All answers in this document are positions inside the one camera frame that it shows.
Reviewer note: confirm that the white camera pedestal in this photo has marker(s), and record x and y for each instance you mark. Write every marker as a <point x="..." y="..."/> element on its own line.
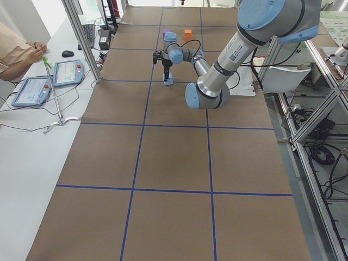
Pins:
<point x="242" y="83"/>

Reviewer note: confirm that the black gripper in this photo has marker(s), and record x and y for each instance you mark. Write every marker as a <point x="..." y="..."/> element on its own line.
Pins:
<point x="166" y="64"/>

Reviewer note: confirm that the far teach pendant tablet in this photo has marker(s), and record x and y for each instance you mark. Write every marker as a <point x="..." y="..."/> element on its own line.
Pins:
<point x="68" y="73"/>

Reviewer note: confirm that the purple foam block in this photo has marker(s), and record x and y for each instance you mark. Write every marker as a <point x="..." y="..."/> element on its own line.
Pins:
<point x="165" y="31"/>

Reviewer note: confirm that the aluminium frame post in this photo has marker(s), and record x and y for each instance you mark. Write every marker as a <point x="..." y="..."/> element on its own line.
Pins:
<point x="82" y="40"/>

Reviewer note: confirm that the operator forearm beige sleeve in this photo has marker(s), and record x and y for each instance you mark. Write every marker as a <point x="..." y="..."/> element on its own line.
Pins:
<point x="14" y="49"/>

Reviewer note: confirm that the light blue foam block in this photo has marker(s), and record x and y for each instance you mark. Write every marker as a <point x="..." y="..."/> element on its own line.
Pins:
<point x="169" y="80"/>

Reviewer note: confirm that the near teach pendant tablet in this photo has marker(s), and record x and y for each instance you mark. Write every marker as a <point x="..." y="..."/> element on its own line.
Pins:
<point x="33" y="91"/>

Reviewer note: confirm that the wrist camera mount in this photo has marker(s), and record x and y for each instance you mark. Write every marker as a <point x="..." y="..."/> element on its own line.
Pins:
<point x="157" y="55"/>

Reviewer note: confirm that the black power adapter box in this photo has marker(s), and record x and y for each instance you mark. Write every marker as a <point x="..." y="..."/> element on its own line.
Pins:
<point x="105" y="39"/>

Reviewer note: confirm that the orange foam block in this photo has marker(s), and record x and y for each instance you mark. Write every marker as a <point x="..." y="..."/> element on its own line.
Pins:
<point x="187" y="34"/>

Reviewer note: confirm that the black computer mouse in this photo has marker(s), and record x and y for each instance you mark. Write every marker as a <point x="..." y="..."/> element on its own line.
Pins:
<point x="67" y="54"/>

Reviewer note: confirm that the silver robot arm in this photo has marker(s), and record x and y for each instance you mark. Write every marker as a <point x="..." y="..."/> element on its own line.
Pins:
<point x="258" y="22"/>

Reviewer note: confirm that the teach pendant tablet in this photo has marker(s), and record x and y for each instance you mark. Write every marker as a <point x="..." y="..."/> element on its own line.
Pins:
<point x="33" y="91"/>
<point x="68" y="73"/>

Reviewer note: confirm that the black keyboard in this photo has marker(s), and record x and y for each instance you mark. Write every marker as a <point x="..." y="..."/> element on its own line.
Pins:
<point x="89" y="30"/>

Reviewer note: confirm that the operator hand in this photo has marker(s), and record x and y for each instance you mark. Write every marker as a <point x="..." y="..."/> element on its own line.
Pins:
<point x="40" y="49"/>

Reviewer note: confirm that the metal reacher stick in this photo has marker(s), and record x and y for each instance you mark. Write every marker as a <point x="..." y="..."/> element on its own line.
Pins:
<point x="61" y="120"/>

